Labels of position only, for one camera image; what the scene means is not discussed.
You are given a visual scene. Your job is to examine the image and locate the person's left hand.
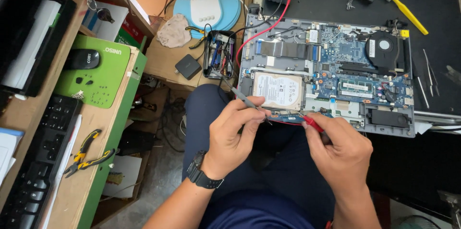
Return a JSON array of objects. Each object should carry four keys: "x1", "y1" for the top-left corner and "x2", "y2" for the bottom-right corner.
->
[{"x1": 201, "y1": 96, "x2": 272, "y2": 181}]

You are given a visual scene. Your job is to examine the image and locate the person's right hand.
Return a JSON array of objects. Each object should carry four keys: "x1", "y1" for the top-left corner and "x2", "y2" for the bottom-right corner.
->
[{"x1": 302, "y1": 113, "x2": 374, "y2": 201}]

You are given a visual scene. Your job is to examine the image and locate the red multimeter probe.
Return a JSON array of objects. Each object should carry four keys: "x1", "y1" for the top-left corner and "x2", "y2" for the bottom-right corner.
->
[{"x1": 297, "y1": 112, "x2": 325, "y2": 133}]

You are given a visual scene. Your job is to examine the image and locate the black multimeter probe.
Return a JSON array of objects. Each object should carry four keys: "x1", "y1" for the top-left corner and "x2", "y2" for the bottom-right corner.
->
[{"x1": 211, "y1": 70, "x2": 273, "y2": 126}]

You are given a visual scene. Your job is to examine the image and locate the black wristwatch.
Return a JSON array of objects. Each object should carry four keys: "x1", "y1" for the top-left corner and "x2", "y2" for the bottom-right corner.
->
[{"x1": 186, "y1": 151, "x2": 224, "y2": 189}]

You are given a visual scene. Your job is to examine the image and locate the small blue circuit board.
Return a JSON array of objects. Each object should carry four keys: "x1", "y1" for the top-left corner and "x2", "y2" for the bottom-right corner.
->
[{"x1": 267, "y1": 109, "x2": 334, "y2": 125}]

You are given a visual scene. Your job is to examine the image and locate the person's navy trousers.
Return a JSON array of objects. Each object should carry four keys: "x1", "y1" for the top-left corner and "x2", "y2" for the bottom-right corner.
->
[{"x1": 182, "y1": 84, "x2": 337, "y2": 229}]

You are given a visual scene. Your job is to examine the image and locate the green memory module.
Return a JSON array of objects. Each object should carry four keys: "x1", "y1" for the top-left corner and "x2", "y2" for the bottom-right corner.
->
[{"x1": 339, "y1": 79, "x2": 373, "y2": 98}]

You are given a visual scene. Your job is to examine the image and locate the silver hard drive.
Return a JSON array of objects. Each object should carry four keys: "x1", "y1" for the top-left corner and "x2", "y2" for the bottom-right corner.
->
[{"x1": 251, "y1": 71, "x2": 305, "y2": 111}]

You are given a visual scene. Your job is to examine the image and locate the black square power adapter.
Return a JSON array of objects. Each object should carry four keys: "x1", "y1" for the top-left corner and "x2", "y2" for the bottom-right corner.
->
[{"x1": 175, "y1": 54, "x2": 202, "y2": 80}]

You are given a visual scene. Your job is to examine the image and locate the black tray of tools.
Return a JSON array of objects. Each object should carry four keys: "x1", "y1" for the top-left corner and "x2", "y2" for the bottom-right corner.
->
[{"x1": 202, "y1": 30, "x2": 237, "y2": 80}]

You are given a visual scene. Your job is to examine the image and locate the opened grey laptop base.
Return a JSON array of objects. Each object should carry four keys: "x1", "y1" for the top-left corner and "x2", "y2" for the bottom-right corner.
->
[{"x1": 236, "y1": 13, "x2": 416, "y2": 139}]

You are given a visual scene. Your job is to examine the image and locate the steel tweezers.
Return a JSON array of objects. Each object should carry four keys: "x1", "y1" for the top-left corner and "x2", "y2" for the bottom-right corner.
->
[
  {"x1": 422, "y1": 48, "x2": 434, "y2": 97},
  {"x1": 417, "y1": 76, "x2": 430, "y2": 109},
  {"x1": 430, "y1": 63, "x2": 441, "y2": 97}
]

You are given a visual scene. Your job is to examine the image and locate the low wooden side table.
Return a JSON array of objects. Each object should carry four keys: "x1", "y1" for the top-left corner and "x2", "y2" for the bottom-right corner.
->
[{"x1": 144, "y1": 0, "x2": 256, "y2": 91}]

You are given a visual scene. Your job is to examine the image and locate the white printed card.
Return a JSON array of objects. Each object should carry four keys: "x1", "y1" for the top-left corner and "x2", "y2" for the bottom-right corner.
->
[{"x1": 103, "y1": 155, "x2": 143, "y2": 199}]

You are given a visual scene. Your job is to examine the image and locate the black laptop cooling fan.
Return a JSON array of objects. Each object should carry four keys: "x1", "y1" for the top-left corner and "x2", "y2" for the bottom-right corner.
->
[{"x1": 364, "y1": 31, "x2": 400, "y2": 69}]

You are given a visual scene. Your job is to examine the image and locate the yellow black side cutters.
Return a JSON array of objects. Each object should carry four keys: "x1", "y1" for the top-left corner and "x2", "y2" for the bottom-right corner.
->
[{"x1": 184, "y1": 25, "x2": 207, "y2": 49}]

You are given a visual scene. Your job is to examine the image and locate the beige crumpled cloth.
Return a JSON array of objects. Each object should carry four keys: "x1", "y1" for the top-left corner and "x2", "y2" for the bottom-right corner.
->
[{"x1": 157, "y1": 14, "x2": 192, "y2": 49}]

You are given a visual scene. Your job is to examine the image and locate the blue white desk fan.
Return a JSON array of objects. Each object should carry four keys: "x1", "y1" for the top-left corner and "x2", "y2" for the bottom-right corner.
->
[{"x1": 122, "y1": 0, "x2": 243, "y2": 39}]

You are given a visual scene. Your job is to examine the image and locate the green screw mat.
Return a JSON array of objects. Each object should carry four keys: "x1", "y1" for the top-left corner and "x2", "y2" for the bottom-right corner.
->
[{"x1": 53, "y1": 35, "x2": 131, "y2": 109}]

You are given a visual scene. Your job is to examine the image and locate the yellow black pliers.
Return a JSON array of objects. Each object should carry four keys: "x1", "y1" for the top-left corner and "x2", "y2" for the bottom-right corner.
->
[{"x1": 63, "y1": 129, "x2": 116, "y2": 178}]

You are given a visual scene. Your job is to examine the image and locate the row of books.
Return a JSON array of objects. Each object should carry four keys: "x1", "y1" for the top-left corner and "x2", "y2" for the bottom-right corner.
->
[{"x1": 81, "y1": 0, "x2": 146, "y2": 51}]

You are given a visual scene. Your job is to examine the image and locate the wooden desk with green edge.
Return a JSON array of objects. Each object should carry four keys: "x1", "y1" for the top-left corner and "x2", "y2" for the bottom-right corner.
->
[{"x1": 0, "y1": 0, "x2": 148, "y2": 229}]

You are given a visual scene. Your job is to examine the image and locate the black work mat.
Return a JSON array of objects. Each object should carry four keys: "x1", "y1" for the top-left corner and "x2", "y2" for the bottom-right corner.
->
[{"x1": 261, "y1": 0, "x2": 461, "y2": 116}]

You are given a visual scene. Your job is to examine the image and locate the black computer mouse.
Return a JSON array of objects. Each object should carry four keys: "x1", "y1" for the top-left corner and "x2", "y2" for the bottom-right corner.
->
[{"x1": 67, "y1": 49, "x2": 101, "y2": 70}]

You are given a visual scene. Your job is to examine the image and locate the bunch of keys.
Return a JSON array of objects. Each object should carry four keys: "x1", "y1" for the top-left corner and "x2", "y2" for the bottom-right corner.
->
[{"x1": 86, "y1": 0, "x2": 116, "y2": 24}]

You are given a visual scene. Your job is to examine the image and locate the black keyboard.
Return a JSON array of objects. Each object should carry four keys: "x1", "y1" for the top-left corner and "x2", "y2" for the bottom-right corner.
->
[{"x1": 0, "y1": 94, "x2": 83, "y2": 229}]

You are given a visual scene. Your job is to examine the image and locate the stack of white papers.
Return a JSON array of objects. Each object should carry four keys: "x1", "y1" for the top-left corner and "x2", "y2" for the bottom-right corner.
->
[{"x1": 0, "y1": 127, "x2": 25, "y2": 186}]

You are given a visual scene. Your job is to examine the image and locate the black printer with paper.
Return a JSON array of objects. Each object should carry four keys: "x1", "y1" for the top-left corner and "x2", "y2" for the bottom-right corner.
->
[{"x1": 0, "y1": 0, "x2": 77, "y2": 97}]

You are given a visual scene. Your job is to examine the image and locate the red probe cable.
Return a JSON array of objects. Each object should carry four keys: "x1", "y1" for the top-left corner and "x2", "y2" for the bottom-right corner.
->
[{"x1": 235, "y1": 0, "x2": 297, "y2": 69}]

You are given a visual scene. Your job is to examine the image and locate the black probe cable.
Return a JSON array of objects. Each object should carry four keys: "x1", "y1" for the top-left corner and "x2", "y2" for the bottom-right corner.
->
[{"x1": 205, "y1": 0, "x2": 289, "y2": 78}]

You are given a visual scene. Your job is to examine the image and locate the yellow handled brush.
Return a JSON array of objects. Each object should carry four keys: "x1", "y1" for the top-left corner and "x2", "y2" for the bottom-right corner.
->
[{"x1": 379, "y1": 0, "x2": 429, "y2": 36}]

